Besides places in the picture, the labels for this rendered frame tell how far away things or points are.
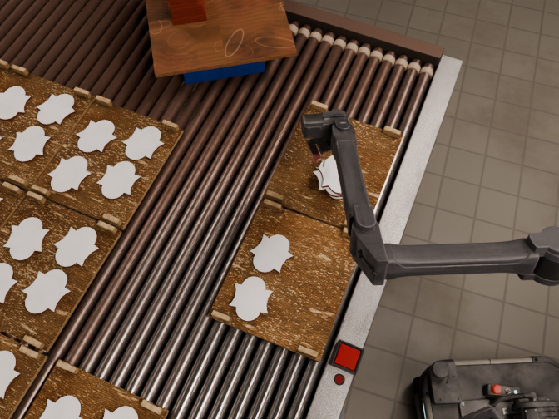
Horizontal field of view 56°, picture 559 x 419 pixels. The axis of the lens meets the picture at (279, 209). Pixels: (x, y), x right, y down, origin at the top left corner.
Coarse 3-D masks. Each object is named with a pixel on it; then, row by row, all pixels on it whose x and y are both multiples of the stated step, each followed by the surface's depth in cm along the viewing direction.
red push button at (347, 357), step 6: (342, 348) 150; (348, 348) 150; (342, 354) 149; (348, 354) 149; (354, 354) 149; (336, 360) 148; (342, 360) 148; (348, 360) 148; (354, 360) 148; (342, 366) 148; (348, 366) 148; (354, 366) 148
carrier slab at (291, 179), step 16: (320, 112) 185; (368, 128) 182; (304, 144) 179; (368, 144) 179; (384, 144) 179; (288, 160) 176; (304, 160) 176; (320, 160) 176; (368, 160) 176; (384, 160) 176; (288, 176) 174; (304, 176) 174; (368, 176) 174; (384, 176) 174; (288, 192) 171; (304, 192) 171; (320, 192) 171; (368, 192) 171; (288, 208) 170; (304, 208) 169; (320, 208) 169; (336, 208) 169; (336, 224) 166
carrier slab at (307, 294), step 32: (256, 224) 166; (288, 224) 166; (320, 224) 166; (320, 256) 161; (224, 288) 157; (288, 288) 157; (320, 288) 157; (256, 320) 153; (288, 320) 153; (320, 320) 153; (320, 352) 148
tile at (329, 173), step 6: (330, 162) 167; (318, 168) 166; (324, 168) 166; (330, 168) 166; (336, 168) 166; (324, 174) 165; (330, 174) 165; (336, 174) 165; (324, 180) 164; (330, 180) 164; (336, 180) 164; (324, 186) 164; (330, 186) 163; (336, 186) 163; (336, 192) 162
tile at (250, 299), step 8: (248, 280) 157; (256, 280) 157; (240, 288) 156; (248, 288) 156; (256, 288) 156; (264, 288) 156; (240, 296) 155; (248, 296) 155; (256, 296) 155; (264, 296) 155; (232, 304) 153; (240, 304) 153; (248, 304) 153; (256, 304) 153; (264, 304) 153; (240, 312) 152; (248, 312) 152; (256, 312) 152; (264, 312) 152; (248, 320) 151
